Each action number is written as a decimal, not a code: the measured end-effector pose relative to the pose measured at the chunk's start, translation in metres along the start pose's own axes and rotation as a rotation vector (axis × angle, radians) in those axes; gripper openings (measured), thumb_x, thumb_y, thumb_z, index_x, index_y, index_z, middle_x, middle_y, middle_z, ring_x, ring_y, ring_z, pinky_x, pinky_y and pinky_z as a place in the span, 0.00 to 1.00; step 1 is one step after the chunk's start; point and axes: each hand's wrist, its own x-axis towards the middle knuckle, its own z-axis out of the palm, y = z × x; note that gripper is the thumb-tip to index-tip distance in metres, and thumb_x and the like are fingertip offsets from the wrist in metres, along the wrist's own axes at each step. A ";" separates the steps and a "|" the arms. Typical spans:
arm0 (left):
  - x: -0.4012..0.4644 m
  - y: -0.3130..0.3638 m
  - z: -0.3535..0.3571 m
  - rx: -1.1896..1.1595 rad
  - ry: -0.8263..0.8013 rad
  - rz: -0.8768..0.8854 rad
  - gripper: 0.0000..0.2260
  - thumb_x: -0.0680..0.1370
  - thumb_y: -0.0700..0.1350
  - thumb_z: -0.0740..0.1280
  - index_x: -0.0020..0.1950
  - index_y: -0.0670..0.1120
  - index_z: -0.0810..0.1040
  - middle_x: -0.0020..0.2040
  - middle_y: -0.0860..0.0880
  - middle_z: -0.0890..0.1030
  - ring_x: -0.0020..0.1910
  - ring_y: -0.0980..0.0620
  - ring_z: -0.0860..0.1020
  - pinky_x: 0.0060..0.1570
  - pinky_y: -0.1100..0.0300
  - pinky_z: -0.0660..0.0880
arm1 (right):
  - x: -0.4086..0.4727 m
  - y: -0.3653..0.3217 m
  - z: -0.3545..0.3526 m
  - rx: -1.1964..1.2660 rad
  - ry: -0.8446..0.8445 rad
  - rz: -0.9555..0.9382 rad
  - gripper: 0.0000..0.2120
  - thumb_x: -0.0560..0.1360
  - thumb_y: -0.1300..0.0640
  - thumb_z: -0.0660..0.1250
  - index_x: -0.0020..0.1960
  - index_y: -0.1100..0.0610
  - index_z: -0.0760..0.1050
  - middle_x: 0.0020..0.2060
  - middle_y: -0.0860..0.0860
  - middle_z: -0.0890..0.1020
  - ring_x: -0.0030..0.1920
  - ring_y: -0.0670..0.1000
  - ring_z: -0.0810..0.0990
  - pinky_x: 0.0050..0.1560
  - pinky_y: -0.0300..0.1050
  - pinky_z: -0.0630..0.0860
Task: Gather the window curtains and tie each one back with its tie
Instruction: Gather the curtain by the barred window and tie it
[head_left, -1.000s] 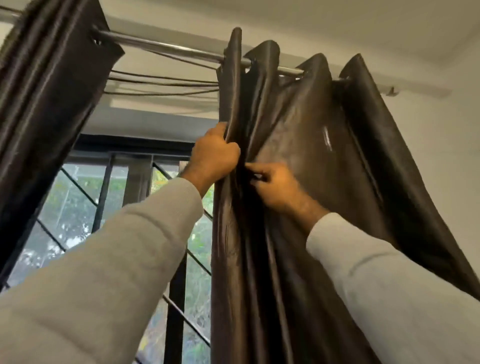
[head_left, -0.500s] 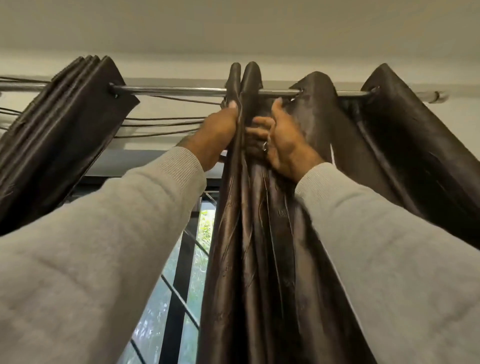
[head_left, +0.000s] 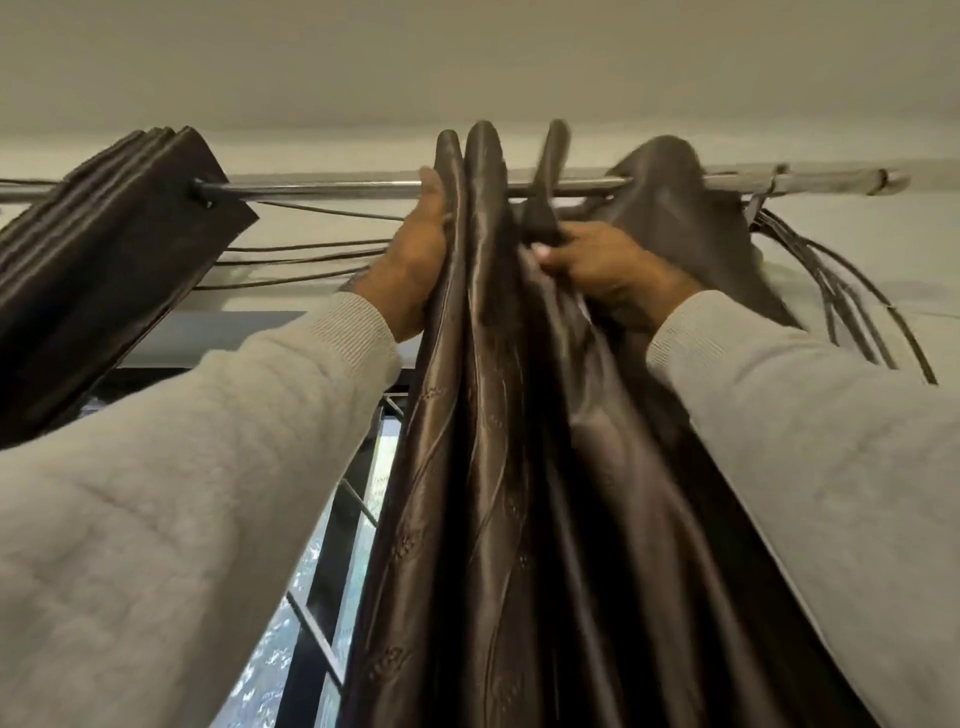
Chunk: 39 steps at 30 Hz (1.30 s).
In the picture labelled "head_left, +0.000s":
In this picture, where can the person's right hand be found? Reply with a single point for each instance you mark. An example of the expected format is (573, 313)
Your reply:
(622, 270)

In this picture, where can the person's left forearm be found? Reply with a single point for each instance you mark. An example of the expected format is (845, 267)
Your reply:
(150, 525)

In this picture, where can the silver curtain rod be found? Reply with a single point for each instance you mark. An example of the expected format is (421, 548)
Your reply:
(315, 186)

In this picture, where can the dark grey curtain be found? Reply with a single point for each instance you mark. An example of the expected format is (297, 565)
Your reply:
(525, 487)
(97, 285)

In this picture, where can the person's left hand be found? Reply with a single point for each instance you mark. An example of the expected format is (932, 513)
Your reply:
(412, 277)

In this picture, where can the person's right forearm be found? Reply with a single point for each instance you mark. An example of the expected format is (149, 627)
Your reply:
(825, 450)

